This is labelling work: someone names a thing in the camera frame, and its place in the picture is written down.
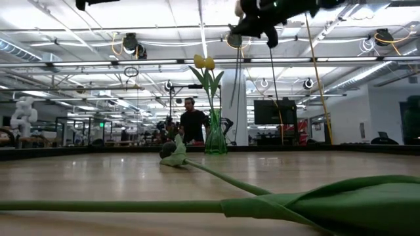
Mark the black office chair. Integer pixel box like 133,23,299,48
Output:
370,131,400,146

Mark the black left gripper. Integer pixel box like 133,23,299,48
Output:
75,0,121,12

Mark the green glass vase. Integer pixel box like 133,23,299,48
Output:
205,109,228,155

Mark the dark maroon artificial tulip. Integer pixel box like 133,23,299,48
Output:
159,134,274,197

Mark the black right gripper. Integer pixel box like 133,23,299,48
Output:
231,0,321,49

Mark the red printed panel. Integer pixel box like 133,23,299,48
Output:
295,119,310,145

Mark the black monitor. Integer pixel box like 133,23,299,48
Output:
253,97,298,126

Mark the black hanging cable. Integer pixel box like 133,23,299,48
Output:
234,47,243,146
268,47,285,147

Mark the large foreground green tulip stem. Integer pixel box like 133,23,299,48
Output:
0,174,420,236

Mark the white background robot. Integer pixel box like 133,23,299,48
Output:
9,96,39,138

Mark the yellow artificial tulip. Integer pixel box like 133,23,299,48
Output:
203,57,226,114
188,54,214,114

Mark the white square pillar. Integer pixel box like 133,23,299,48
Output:
221,68,249,147

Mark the yellow hanging cable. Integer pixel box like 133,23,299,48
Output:
303,11,334,146

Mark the silver ventilation duct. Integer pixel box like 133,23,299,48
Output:
323,49,420,96

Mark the black table edge rail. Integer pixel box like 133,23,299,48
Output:
0,144,420,162

